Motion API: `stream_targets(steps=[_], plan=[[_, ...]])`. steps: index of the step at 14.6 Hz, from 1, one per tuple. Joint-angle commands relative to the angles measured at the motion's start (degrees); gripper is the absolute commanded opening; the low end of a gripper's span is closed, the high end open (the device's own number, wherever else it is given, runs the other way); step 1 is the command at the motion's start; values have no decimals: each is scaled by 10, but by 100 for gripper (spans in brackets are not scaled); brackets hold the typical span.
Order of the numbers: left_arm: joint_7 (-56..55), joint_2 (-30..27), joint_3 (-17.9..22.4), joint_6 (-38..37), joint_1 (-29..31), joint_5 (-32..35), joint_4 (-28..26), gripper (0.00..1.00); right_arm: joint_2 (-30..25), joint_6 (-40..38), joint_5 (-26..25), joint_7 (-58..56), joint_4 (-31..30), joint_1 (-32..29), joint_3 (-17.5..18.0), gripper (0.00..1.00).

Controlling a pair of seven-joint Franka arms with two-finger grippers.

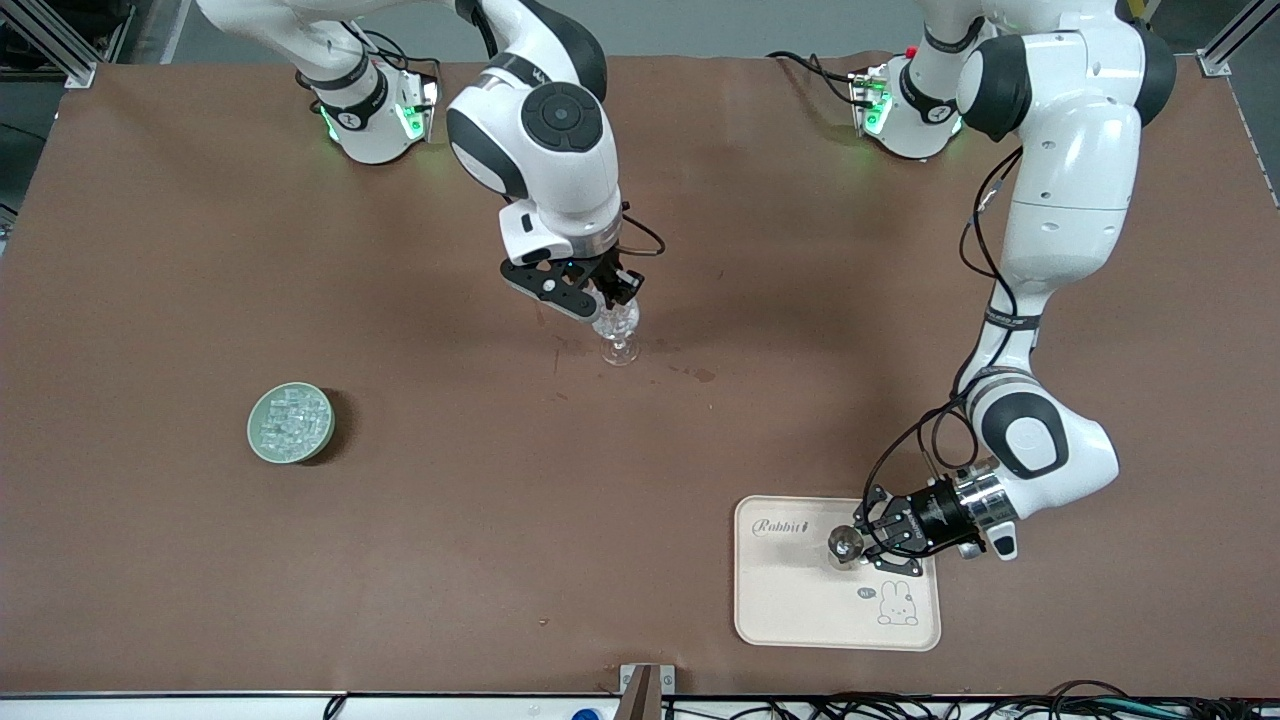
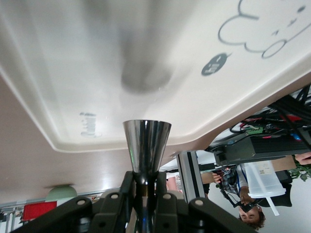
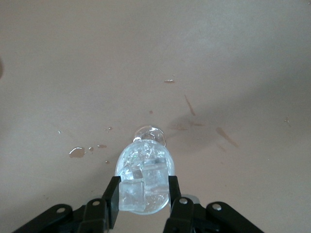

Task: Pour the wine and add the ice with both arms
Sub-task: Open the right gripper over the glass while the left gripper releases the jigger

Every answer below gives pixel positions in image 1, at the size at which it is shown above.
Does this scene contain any silver metal jigger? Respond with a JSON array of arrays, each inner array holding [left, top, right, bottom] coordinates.
[[825, 524, 867, 571]]

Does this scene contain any clear stemmed wine glass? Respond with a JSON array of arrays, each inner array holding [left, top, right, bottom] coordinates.
[[595, 300, 642, 368]]

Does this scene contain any clear ice cubes heap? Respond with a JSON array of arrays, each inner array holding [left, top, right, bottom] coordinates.
[[260, 393, 331, 457]]

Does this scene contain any cream rabbit print tray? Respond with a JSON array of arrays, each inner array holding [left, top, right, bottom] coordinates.
[[733, 495, 942, 653]]

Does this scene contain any brown table mat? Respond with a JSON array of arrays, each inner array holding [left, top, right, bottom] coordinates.
[[0, 52, 1280, 698]]

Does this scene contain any green round bowl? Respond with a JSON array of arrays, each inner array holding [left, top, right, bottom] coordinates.
[[246, 381, 337, 466]]

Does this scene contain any black cable tangle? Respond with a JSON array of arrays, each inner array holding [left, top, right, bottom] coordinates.
[[660, 680, 1280, 720]]

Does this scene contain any black right base cable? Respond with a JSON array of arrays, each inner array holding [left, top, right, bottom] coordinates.
[[340, 20, 443, 86]]

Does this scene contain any black base cable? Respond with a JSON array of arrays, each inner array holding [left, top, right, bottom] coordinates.
[[340, 20, 443, 86], [768, 50, 863, 106]]

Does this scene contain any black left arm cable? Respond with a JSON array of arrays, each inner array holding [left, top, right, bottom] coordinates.
[[860, 145, 1026, 521]]

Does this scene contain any black left base cable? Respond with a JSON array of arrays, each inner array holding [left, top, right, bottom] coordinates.
[[768, 50, 863, 106]]

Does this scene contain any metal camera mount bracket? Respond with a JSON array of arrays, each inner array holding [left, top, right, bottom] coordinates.
[[619, 664, 676, 720]]

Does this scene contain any aluminium frame profile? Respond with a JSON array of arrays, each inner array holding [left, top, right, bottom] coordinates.
[[1197, 0, 1280, 78], [0, 0, 98, 89]]

